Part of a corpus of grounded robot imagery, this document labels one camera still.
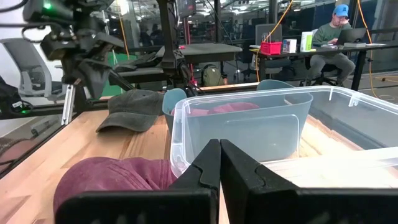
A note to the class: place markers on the dark grey baseball cap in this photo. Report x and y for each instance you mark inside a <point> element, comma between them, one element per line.
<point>133,109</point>

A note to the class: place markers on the green panel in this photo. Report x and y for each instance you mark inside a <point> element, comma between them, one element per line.
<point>119,59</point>

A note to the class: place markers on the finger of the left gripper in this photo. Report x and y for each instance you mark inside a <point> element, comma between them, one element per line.
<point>94,77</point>

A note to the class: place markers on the white printed box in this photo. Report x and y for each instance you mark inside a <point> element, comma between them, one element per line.
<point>289,46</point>

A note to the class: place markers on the dark grey laptop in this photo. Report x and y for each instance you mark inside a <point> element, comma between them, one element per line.
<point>351,35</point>

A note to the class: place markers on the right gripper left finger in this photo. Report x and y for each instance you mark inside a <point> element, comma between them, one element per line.
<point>155,205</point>

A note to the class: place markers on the white green carton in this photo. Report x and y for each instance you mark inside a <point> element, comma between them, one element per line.
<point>306,42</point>

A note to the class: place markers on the grey flat box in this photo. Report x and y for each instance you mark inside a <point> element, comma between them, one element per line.
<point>354,44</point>

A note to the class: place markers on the clear plastic bin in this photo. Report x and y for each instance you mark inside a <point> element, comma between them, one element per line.
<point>186,155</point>

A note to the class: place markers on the blue cap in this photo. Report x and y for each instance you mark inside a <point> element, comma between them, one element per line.
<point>341,10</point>

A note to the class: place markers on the grey white office chair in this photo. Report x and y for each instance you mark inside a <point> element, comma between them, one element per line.
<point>31,71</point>

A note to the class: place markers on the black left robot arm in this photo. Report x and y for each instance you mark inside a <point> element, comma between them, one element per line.
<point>62,18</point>

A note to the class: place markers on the black device with green light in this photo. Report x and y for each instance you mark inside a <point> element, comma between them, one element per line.
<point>11,99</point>

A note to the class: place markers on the grey desk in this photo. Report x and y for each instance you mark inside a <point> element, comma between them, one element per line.
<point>211,51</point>

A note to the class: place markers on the red plastic box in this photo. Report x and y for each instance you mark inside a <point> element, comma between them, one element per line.
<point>271,48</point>

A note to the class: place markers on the olive green backpack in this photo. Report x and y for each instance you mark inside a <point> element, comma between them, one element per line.
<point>212,76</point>

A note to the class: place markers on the black long desk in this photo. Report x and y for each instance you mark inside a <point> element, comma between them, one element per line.
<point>311,51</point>

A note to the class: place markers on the person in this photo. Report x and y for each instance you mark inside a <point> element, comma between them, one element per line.
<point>329,37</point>

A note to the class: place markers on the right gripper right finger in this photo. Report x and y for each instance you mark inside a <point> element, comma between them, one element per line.
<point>280,205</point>

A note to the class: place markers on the small pink object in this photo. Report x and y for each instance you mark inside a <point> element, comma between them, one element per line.
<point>182,47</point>

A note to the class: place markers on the teal plastic bin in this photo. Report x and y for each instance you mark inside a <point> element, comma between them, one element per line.
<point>172,102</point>

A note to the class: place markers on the black office chair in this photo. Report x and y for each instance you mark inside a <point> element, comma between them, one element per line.
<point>323,73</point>

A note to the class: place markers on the silver aluminium bracket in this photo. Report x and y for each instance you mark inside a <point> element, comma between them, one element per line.
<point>67,105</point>

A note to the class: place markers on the maroon baseball cap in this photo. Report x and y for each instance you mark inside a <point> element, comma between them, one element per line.
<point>233,107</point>
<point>109,174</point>

